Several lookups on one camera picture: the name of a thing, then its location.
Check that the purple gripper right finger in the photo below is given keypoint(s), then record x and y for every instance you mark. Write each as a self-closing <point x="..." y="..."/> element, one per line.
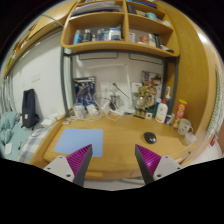
<point x="147" y="161"/>

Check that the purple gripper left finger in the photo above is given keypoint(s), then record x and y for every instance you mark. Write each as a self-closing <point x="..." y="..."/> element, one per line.
<point x="79" y="162"/>

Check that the black computer mouse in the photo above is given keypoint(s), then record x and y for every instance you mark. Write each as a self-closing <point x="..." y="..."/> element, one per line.
<point x="150" y="137"/>

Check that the blue mouse pad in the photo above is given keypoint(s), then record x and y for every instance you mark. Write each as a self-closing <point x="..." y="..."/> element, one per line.
<point x="72" y="140"/>

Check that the wooden desk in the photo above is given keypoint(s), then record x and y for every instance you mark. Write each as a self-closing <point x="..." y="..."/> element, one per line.
<point x="120" y="137"/>

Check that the white lotion bottle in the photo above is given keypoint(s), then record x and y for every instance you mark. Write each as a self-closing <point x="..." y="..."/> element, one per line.
<point x="162" y="110"/>

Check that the clear plastic cup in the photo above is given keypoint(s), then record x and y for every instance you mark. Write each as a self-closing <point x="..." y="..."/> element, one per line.
<point x="189" y="138"/>

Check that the white mug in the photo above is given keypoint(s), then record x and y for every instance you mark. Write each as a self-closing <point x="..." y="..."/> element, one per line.
<point x="184" y="127"/>

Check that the bed with checkered sheet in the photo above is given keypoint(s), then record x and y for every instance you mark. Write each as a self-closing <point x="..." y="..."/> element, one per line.
<point x="18" y="143"/>

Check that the dark spray bottle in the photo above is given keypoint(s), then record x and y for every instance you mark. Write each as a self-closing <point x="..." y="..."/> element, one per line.
<point x="168" y="100"/>

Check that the red yellow chips can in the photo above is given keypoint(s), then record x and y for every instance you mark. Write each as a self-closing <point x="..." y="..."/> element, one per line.
<point x="179" y="112"/>

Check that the black backpack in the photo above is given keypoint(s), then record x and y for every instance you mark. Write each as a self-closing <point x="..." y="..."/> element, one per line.
<point x="29" y="116"/>

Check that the robot model figure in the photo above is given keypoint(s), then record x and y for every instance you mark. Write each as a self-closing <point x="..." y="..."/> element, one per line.
<point x="144" y="101"/>

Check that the blue robot model box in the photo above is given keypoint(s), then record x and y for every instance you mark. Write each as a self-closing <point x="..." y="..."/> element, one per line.
<point x="85" y="90"/>

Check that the blue bottle on shelf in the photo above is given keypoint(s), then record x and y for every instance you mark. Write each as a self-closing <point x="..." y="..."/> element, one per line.
<point x="77" y="37"/>

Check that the white box on shelf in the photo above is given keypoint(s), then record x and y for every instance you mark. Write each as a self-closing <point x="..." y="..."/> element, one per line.
<point x="114" y="34"/>

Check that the wooden wall shelf unit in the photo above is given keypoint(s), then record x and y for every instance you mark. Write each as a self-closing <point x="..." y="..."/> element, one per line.
<point x="145" y="27"/>

